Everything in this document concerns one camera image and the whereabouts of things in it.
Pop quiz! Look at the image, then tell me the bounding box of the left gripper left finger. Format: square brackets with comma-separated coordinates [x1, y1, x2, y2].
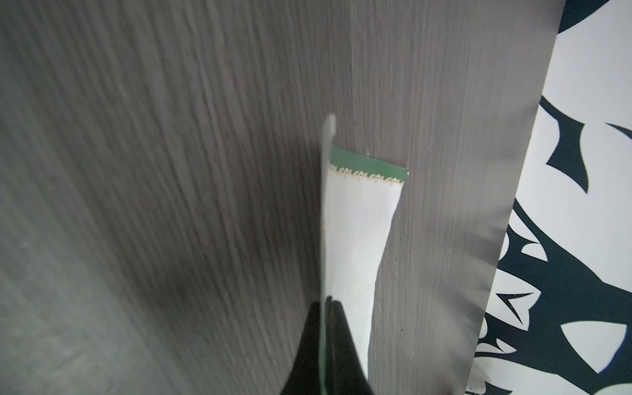
[281, 302, 320, 395]

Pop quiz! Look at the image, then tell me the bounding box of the white letter paper green border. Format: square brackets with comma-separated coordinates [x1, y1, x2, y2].
[319, 114, 409, 394]

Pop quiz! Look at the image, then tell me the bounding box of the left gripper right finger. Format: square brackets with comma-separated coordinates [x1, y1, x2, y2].
[327, 297, 373, 395]

